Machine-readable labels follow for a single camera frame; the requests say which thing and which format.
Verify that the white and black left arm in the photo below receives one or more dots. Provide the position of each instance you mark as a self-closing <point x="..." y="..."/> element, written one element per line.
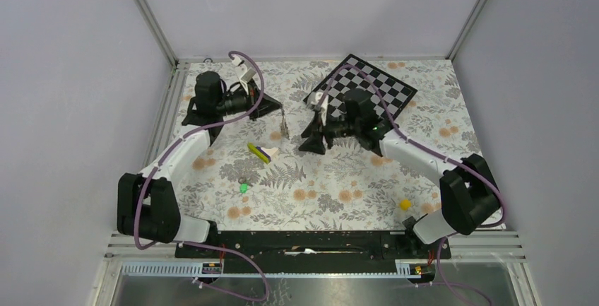
<point x="147" y="207"/>

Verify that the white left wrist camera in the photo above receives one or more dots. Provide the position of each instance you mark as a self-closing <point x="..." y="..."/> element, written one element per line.
<point x="244" y="73"/>

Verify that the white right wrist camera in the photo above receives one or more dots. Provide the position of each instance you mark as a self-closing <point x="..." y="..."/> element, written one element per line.
<point x="320" y="104"/>

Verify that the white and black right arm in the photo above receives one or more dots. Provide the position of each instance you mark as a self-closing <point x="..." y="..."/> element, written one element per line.
<point x="468" y="192"/>

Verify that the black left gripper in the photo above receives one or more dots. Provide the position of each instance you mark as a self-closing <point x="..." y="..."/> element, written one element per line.
<point x="266" y="105"/>

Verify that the green key tag with key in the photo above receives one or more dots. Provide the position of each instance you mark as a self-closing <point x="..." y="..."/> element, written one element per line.
<point x="244" y="185"/>

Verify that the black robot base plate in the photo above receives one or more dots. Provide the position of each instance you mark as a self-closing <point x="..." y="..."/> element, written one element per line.
<point x="373" y="251"/>

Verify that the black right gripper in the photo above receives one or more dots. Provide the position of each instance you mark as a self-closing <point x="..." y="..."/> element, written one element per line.
<point x="315" y="132"/>

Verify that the floral patterned table mat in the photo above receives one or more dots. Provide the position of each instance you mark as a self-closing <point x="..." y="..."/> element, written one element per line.
<point x="349" y="188"/>

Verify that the yellow cube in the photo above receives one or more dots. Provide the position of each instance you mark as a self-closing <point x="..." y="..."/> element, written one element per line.
<point x="405" y="205"/>

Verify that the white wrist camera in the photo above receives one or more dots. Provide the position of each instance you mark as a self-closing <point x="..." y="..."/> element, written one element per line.
<point x="244" y="73"/>
<point x="320" y="104"/>

